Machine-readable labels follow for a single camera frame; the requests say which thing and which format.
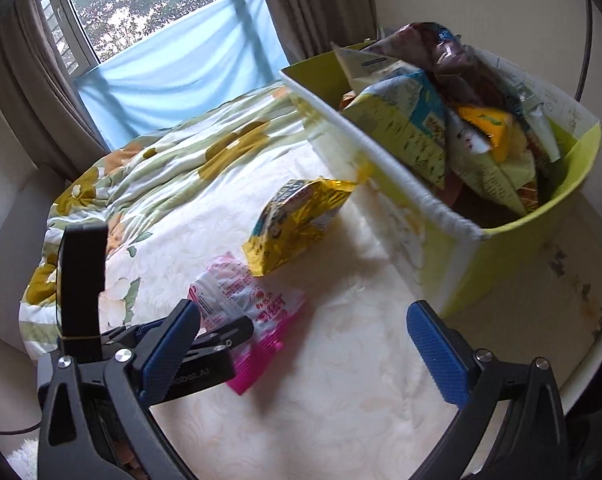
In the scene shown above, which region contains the white fluffy rug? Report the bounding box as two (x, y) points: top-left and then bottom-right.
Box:
(3, 437), (44, 480)

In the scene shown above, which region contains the black cable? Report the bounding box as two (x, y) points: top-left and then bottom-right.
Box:
(574, 0), (594, 103)
(0, 421), (42, 436)

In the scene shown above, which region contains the brown curtain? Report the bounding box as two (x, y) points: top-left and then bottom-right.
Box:
(0, 0), (112, 181)
(253, 0), (382, 66)

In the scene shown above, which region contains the light blue cloth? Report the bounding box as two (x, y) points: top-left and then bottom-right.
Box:
(73, 0), (277, 153)

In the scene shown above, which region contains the yellow-green storage box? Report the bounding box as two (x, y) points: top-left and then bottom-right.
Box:
(279, 42), (602, 318)

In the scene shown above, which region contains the floral striped blanket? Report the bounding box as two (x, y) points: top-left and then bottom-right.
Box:
(18, 85), (322, 361)

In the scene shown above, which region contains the yellow foil snack packet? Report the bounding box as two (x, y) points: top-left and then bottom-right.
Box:
(242, 177), (359, 277)

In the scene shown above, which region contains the cream bed sheet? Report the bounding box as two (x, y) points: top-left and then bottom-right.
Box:
(98, 145), (482, 480)

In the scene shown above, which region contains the pile of snack bags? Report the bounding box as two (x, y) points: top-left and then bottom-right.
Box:
(331, 21), (574, 221)

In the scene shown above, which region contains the window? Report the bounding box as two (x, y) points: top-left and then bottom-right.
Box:
(31, 0), (262, 76)

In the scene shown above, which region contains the pink snack packet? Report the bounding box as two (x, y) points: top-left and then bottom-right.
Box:
(188, 255), (307, 396)

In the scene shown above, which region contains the grey headboard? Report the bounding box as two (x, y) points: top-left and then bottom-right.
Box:
(0, 167), (74, 346)

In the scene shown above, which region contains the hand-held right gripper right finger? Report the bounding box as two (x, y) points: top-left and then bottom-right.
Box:
(406, 300), (572, 480)

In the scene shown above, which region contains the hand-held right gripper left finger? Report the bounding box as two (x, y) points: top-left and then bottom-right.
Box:
(36, 299), (202, 480)

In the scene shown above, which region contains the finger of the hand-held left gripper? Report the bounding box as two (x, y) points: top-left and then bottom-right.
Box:
(193, 316), (255, 357)
(101, 316), (182, 343)

